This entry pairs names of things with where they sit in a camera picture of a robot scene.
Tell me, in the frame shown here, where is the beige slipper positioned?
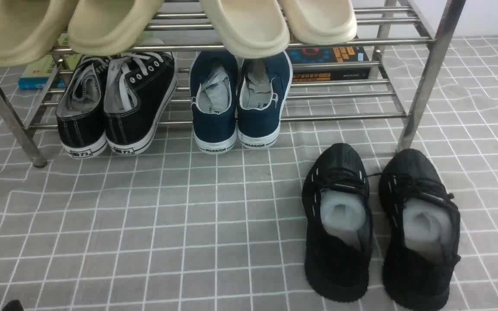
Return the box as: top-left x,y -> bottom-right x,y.
0,0 -> 78,67
67,0 -> 164,56

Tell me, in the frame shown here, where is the beige slipper far left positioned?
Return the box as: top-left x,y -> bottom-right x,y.
0,0 -> 78,67

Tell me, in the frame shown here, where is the black canvas sneaker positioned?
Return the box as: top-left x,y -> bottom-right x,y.
103,51 -> 178,156
55,55 -> 113,159

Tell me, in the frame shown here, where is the black knit sneaker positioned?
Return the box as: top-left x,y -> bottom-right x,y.
379,149 -> 461,311
302,143 -> 373,303

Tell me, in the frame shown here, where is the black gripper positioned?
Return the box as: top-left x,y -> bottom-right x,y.
0,299 -> 25,311

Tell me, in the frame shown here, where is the navy canvas shoe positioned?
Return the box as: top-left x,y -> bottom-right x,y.
188,51 -> 239,154
236,51 -> 293,149

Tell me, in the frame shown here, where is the cream slipper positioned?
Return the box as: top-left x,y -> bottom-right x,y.
279,0 -> 357,45
199,0 -> 290,59

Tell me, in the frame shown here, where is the metal shoe rack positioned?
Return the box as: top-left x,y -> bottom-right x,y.
0,0 -> 465,168

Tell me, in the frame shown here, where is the navy canvas shoe left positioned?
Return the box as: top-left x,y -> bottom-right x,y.
188,51 -> 239,154

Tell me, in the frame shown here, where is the cream slipper right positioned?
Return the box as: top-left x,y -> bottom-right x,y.
279,0 -> 357,45

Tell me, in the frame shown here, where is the black knit sneaker left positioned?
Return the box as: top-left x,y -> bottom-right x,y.
302,143 -> 373,303

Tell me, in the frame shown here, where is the black knit sneaker right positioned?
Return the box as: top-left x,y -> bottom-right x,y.
379,149 -> 461,311

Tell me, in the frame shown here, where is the navy canvas shoe right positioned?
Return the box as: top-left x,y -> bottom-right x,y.
236,51 -> 293,149

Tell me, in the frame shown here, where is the green blue book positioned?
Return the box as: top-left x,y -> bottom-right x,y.
18,34 -> 82,90

